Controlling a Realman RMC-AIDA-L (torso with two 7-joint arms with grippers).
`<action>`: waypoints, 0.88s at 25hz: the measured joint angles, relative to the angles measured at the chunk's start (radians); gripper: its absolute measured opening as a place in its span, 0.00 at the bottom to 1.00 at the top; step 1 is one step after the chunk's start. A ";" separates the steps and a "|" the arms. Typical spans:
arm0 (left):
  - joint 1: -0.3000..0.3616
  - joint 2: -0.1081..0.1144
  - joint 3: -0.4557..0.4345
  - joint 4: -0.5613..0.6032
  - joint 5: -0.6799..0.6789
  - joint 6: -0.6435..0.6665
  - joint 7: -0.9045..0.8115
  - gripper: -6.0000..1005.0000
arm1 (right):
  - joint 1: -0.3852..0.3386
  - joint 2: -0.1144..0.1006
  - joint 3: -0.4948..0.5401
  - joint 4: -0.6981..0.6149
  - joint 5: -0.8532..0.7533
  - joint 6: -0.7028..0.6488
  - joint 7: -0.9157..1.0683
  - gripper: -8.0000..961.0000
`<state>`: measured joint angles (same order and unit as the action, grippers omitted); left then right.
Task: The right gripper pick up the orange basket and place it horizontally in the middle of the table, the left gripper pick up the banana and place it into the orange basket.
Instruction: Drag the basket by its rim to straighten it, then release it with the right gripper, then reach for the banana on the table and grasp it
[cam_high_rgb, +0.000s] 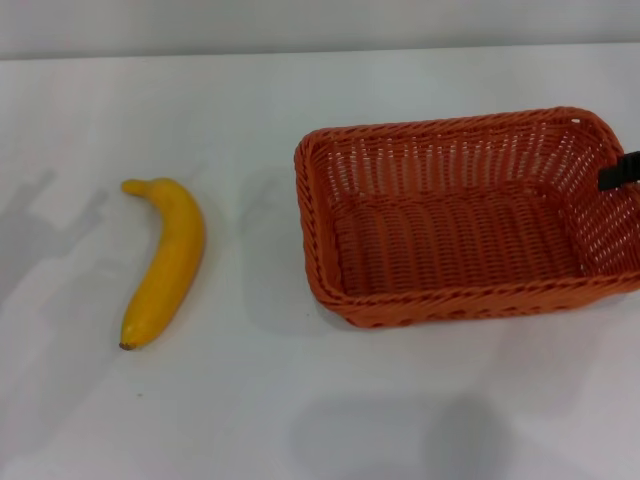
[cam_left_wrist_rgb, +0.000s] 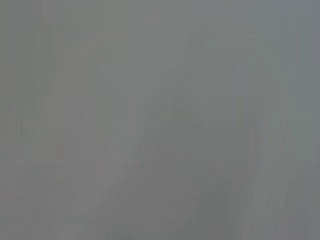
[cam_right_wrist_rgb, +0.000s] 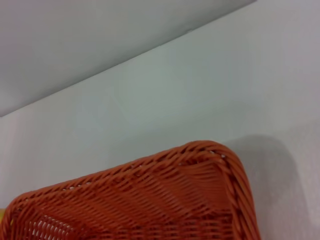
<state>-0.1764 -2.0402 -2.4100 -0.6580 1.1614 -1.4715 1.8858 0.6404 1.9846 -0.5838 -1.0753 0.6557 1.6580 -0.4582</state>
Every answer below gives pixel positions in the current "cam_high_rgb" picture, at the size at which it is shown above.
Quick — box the orange woven plastic basket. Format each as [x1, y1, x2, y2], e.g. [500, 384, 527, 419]
[293, 105, 640, 330]

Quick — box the yellow banana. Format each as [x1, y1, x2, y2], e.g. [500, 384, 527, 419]
[118, 176, 208, 352]

